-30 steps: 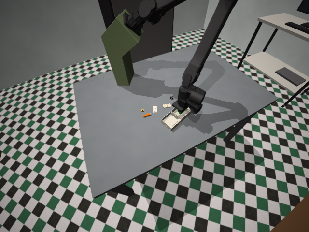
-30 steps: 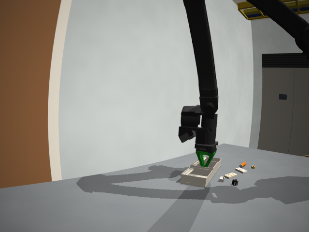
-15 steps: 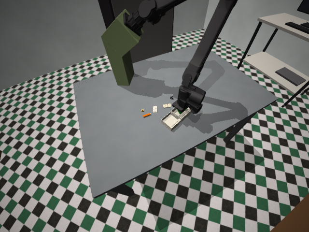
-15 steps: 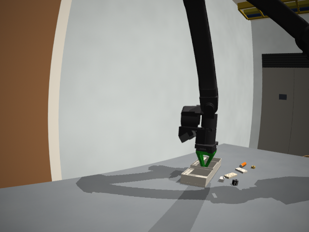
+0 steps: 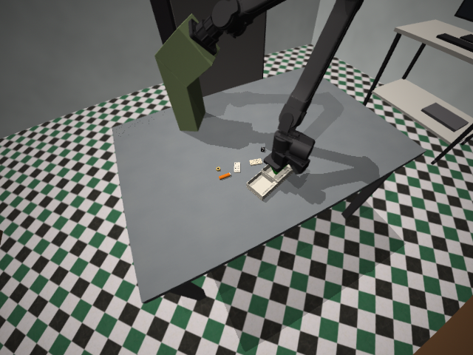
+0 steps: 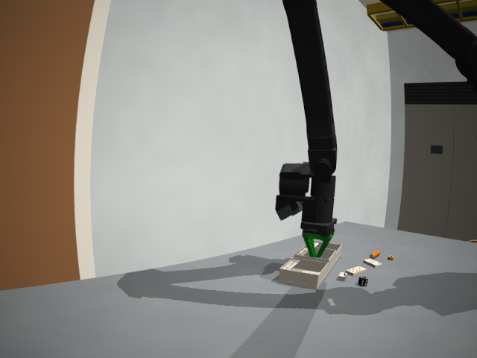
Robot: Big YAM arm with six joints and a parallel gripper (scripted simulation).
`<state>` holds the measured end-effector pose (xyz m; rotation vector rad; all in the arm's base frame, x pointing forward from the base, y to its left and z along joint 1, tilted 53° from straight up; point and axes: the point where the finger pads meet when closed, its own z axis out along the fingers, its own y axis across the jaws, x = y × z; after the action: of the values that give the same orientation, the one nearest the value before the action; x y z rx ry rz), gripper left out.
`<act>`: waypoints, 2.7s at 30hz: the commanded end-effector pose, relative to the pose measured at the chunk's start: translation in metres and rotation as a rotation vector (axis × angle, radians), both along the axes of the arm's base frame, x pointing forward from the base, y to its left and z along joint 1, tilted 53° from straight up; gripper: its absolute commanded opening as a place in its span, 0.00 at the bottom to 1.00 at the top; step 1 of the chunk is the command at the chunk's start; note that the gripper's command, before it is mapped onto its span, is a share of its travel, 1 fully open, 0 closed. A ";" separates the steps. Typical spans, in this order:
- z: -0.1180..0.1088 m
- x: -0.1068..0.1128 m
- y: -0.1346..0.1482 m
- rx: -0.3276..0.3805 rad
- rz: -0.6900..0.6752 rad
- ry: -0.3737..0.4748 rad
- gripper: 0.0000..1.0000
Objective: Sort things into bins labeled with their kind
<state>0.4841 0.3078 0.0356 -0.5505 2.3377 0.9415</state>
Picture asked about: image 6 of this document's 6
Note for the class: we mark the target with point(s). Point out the black die with white pips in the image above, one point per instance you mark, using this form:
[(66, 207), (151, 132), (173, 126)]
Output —
[(362, 281)]

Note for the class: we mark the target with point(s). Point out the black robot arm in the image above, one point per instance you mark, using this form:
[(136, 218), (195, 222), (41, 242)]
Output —
[(304, 24)]

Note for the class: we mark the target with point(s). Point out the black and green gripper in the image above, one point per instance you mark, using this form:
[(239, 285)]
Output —
[(324, 227)]

